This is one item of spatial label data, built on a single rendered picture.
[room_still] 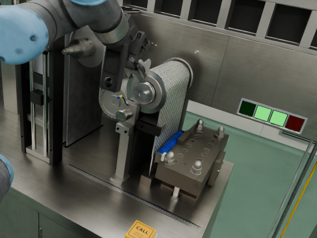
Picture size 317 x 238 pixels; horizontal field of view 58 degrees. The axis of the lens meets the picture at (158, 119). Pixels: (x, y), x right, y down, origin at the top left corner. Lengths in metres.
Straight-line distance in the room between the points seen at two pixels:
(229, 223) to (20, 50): 2.17
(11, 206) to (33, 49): 0.85
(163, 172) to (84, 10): 0.62
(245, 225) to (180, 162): 1.52
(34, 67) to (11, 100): 0.46
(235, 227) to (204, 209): 1.36
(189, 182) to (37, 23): 0.70
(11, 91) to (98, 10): 1.00
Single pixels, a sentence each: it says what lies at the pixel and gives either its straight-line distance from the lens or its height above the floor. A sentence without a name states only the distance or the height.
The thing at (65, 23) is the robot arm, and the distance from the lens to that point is 0.57.
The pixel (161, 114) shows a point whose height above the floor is 1.18.
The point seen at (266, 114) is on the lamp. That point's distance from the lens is 1.19.
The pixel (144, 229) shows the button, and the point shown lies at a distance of 0.91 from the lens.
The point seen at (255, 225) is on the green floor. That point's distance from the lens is 2.51.
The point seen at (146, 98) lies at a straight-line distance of 0.92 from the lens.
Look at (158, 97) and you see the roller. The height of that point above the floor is 1.25.
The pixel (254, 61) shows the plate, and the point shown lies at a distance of 1.15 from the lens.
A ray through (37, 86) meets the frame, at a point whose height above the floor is 1.18.
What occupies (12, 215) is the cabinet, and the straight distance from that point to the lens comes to 1.23.
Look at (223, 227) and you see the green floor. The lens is 2.37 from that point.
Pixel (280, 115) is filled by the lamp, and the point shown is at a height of 1.20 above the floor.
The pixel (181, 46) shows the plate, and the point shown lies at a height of 1.35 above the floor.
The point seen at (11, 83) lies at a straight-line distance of 1.48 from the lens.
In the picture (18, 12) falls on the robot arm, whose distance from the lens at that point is 0.44.
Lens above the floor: 1.59
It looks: 26 degrees down
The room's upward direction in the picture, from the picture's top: 10 degrees clockwise
